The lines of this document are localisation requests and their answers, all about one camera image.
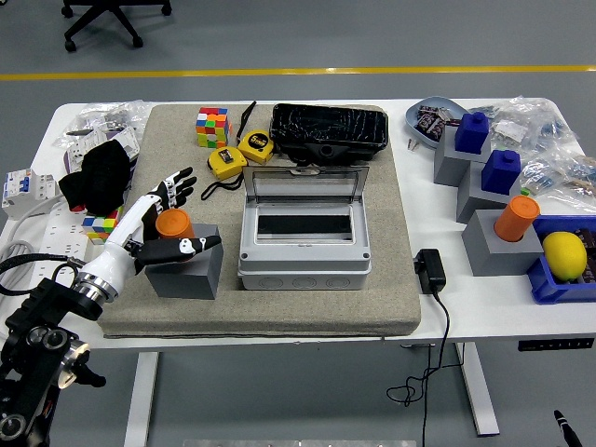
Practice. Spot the grey plastic junction box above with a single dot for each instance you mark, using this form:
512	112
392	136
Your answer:
302	265

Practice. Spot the blue block with knob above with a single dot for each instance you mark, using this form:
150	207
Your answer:
500	174
472	135

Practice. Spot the small yellow tape measure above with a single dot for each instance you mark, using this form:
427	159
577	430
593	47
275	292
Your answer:
226	160

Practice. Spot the black crinkled plastic tray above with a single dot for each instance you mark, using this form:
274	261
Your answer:
326	125

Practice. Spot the white power strip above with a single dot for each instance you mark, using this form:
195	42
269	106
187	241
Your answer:
60	233

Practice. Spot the grey block with round hole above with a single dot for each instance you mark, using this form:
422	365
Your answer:
493	256
186	279

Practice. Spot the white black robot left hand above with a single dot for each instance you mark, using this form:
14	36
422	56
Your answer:
123	233

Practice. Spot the large yellow tape measure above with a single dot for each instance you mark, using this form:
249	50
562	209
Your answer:
255	144

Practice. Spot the blue-grey bowl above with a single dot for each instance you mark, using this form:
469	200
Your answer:
437	102

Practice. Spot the black office chair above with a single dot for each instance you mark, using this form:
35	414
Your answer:
102	18

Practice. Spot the black table control panel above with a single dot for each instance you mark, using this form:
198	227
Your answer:
554	345

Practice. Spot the yellow lemon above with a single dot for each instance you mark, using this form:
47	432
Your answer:
564	255

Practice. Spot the white table leg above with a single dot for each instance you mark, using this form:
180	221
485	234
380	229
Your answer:
142	396
479	396

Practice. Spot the clear plastic parts bags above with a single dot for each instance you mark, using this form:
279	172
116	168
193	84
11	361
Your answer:
121	114

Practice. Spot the dark wrapped parts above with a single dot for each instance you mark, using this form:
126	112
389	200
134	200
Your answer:
430	121

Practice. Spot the clear bags of small parts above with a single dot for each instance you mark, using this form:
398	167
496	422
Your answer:
549	135

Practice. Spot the white circuit breaker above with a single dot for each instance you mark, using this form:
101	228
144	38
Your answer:
23	191

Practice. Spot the blue storage bin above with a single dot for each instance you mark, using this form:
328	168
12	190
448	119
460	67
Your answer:
542	284

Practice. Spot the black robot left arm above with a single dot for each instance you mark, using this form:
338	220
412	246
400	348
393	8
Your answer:
46	298

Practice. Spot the black cloth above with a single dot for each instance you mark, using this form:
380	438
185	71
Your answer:
100	177

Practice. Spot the grey-brown mat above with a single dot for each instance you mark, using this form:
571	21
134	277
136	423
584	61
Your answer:
302	312

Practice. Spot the dark components in bin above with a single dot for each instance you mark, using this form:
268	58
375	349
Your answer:
590	242

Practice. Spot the black power adapter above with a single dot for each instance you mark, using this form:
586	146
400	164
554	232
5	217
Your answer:
430	270

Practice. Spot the colourful puzzle cube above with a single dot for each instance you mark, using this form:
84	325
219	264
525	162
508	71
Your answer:
212	128
100	226

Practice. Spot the smoked transparent box lid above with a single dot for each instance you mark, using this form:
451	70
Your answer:
302	186

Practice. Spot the small metal pin plug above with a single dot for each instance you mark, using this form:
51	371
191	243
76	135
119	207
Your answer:
412	144

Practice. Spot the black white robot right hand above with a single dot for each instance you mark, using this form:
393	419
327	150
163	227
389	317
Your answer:
565	428

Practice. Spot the orange cylinder battery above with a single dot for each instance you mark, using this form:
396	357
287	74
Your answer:
174	223
517	219

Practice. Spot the white wall socket package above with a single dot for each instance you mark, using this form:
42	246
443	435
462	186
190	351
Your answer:
123	142

